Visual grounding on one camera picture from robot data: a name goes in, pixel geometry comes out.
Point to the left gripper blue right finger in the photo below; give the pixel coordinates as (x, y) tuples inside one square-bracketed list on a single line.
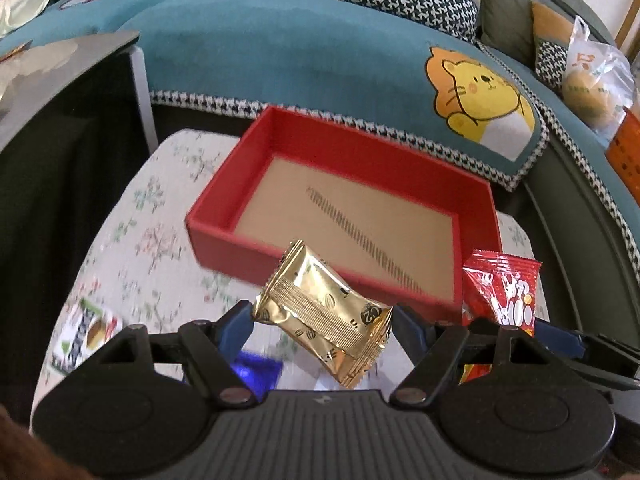
[(414, 334)]

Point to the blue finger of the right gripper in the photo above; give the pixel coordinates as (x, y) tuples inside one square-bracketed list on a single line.
[(561, 342)]

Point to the red cardboard box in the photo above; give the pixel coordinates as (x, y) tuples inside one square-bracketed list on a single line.
[(395, 223)]

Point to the blue foil snack packet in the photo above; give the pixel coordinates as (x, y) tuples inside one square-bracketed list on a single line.
[(260, 373)]

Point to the teal lion sofa cover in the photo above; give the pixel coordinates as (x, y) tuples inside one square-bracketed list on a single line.
[(332, 59)]

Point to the green white Kapron wafer packet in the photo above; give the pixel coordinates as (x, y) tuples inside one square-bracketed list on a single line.
[(86, 329)]

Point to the green sofa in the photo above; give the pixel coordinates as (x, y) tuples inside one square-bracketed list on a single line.
[(594, 286)]

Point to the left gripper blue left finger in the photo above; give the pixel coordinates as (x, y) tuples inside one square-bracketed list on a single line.
[(233, 329)]

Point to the floral tablecloth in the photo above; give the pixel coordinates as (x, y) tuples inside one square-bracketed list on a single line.
[(141, 267)]

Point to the orange plastic basket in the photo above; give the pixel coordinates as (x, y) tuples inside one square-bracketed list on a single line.
[(623, 153)]

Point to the dark glass side table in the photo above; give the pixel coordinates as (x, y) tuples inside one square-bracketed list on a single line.
[(76, 125)]

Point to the gold foil snack packet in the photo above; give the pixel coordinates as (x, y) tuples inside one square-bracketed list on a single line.
[(310, 302)]

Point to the plastic bag with fruit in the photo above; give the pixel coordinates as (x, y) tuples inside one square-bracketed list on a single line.
[(597, 84)]

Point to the red Trolli candy bag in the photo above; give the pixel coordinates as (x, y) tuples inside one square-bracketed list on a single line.
[(500, 288)]

